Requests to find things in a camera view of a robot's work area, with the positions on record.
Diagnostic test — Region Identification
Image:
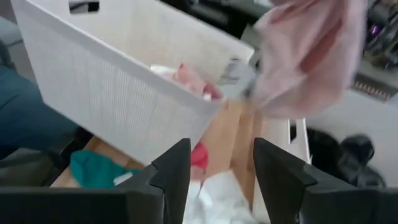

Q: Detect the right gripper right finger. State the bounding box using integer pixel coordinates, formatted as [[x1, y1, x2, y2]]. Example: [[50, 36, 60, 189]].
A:
[[253, 138, 398, 224]]

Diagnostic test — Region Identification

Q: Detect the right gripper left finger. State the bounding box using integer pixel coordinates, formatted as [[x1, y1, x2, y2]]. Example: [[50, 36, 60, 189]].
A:
[[0, 138, 191, 224]]

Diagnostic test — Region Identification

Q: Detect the pink knit garment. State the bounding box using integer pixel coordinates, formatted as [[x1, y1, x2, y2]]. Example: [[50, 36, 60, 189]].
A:
[[250, 0, 369, 121]]

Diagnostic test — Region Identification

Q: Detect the long white garment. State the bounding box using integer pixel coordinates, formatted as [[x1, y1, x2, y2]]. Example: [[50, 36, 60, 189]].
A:
[[149, 63, 175, 75]]

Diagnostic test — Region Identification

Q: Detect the dusty pink garment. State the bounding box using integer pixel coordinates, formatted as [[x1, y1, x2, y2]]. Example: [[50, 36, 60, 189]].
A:
[[172, 63, 208, 96]]

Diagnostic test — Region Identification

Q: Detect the teal sock with white tag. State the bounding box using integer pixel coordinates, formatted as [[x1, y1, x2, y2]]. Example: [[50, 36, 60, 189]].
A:
[[68, 150, 141, 190]]

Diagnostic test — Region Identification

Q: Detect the crumpled white garment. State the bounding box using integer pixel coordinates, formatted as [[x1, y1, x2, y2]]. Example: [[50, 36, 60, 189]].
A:
[[182, 170, 259, 224]]

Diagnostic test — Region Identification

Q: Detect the coral pink sock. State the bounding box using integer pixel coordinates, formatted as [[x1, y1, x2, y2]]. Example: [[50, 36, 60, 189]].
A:
[[190, 141, 210, 171]]

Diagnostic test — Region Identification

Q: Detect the person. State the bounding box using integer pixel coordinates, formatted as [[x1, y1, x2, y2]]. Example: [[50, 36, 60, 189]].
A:
[[0, 65, 79, 160]]

